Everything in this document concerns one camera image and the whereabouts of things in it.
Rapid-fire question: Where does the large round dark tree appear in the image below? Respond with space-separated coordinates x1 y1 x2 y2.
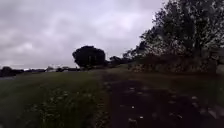
71 45 108 69

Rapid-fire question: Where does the dark dirt track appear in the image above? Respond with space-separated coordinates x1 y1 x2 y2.
96 69 224 128

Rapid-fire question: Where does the distant white building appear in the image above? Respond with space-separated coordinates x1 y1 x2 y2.
45 66 56 73

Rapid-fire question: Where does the green grass field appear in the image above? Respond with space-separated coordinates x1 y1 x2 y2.
0 69 109 128

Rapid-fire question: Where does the tall leafy tree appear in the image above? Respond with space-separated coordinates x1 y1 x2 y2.
122 0 224 64

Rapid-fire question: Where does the distant row of trees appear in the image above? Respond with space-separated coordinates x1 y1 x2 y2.
0 65 81 78

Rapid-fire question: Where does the dry stone wall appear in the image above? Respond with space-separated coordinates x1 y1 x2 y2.
128 54 224 75

